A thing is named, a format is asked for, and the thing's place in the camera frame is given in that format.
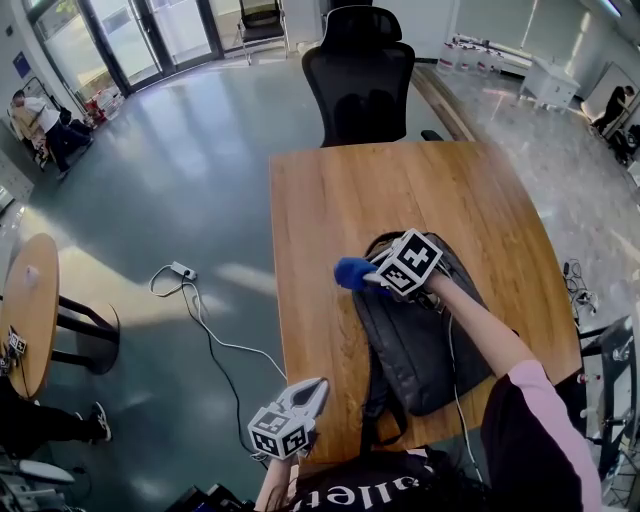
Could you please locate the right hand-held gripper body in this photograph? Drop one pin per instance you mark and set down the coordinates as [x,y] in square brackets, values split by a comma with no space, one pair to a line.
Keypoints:
[410,262]

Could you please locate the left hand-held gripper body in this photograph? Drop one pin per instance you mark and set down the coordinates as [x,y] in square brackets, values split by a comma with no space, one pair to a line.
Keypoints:
[280,432]

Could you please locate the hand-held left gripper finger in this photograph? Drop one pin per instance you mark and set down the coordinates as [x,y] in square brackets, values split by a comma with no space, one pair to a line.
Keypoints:
[300,387]
[322,397]

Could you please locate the blue cloth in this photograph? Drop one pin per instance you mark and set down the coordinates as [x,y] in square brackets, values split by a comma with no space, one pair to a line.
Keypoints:
[350,272]

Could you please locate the dark grey backpack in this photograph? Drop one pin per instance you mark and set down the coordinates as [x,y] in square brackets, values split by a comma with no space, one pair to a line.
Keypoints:
[415,350]

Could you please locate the person's right forearm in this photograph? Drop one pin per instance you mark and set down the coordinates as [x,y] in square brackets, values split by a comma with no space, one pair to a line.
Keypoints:
[480,330]

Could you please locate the person's left forearm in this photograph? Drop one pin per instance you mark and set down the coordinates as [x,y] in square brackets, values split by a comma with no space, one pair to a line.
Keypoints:
[272,485]

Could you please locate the white power strip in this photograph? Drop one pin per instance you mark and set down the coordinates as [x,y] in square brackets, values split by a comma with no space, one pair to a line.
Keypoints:
[183,270]

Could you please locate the black mesh office chair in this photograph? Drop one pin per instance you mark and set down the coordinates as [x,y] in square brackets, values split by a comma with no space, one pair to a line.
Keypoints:
[360,75]

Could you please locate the row of clear water jugs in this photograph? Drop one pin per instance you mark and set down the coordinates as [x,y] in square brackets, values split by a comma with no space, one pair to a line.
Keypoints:
[470,57]

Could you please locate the white cabinet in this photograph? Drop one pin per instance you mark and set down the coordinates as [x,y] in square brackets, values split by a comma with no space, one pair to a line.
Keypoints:
[550,85]

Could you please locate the black metal equipment stand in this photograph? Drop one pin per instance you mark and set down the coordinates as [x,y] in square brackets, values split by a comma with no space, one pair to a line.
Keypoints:
[612,390]

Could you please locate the grey and white equipment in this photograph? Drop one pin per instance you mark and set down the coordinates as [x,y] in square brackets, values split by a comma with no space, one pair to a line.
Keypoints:
[30,482]

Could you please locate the round wooden side table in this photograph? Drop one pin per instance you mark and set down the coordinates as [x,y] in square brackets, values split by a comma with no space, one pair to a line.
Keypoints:
[30,320]

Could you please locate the spare hand-held gripper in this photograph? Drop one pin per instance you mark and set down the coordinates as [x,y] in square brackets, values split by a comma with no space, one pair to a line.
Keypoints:
[12,347]

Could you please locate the glass entrance doors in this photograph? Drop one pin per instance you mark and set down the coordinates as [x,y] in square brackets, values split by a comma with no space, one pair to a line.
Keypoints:
[140,35]

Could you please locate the black metal frame chair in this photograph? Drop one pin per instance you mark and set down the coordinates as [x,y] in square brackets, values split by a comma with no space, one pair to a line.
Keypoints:
[261,25]

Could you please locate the blue wall sign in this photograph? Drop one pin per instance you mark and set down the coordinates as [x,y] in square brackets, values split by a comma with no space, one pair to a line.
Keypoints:
[22,64]

